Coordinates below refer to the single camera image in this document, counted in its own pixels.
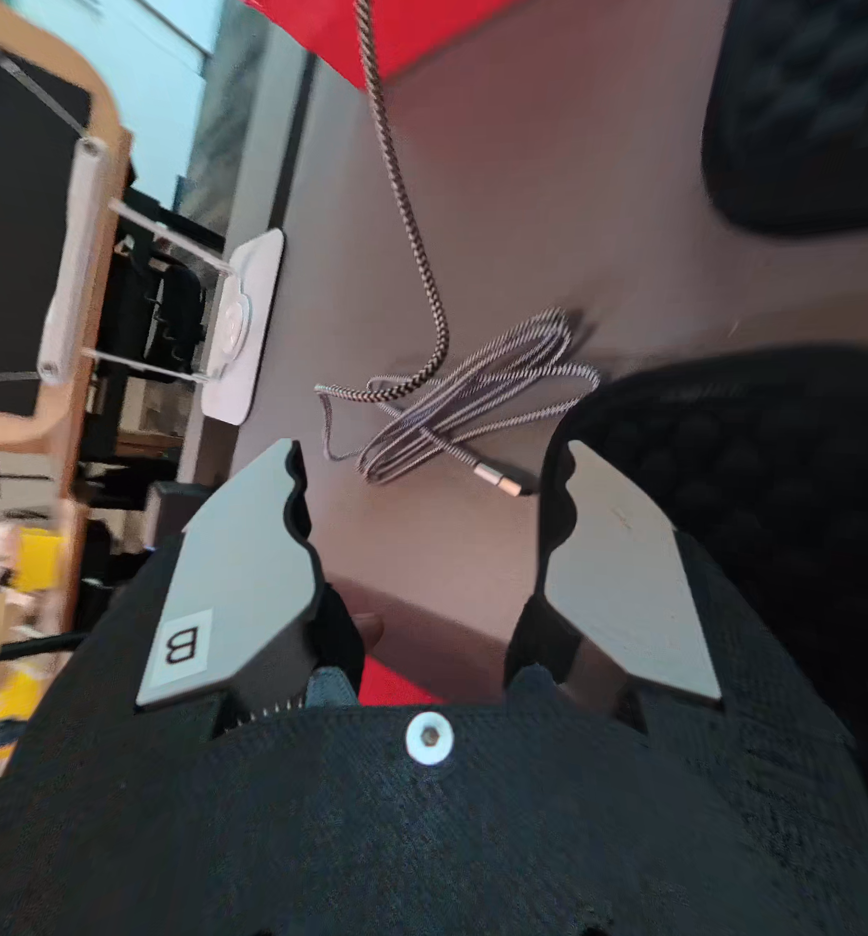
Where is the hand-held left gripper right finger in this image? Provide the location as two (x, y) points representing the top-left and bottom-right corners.
(504, 437), (725, 716)

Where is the white tabletop board stand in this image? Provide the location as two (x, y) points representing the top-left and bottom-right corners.
(38, 135), (286, 427)

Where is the long striped braided cable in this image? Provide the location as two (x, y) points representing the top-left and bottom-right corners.
(315, 0), (601, 500)

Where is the red divided plastic bin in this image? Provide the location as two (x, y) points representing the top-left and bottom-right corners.
(361, 654), (449, 706)

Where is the black padded mat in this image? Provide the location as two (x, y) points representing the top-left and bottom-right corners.
(551, 350), (868, 740)
(700, 0), (868, 235)

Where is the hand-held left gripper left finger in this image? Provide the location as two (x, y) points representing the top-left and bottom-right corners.
(134, 437), (366, 709)

